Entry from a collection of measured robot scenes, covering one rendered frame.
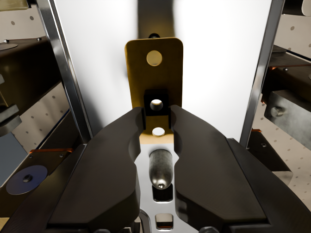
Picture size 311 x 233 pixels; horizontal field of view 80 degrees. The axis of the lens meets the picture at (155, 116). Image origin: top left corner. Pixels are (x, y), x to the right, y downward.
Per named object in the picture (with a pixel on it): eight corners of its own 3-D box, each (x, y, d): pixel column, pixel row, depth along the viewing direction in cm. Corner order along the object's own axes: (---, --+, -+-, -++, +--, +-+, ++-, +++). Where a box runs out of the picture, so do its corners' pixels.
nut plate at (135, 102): (181, 140, 16) (182, 150, 15) (137, 142, 16) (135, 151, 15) (183, 36, 12) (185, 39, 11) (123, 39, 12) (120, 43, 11)
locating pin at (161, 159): (171, 157, 28) (175, 196, 23) (150, 158, 29) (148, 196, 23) (171, 141, 27) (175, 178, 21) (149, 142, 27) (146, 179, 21)
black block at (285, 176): (238, 107, 56) (302, 191, 31) (205, 108, 57) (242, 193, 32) (241, 90, 54) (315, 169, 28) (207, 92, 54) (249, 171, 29)
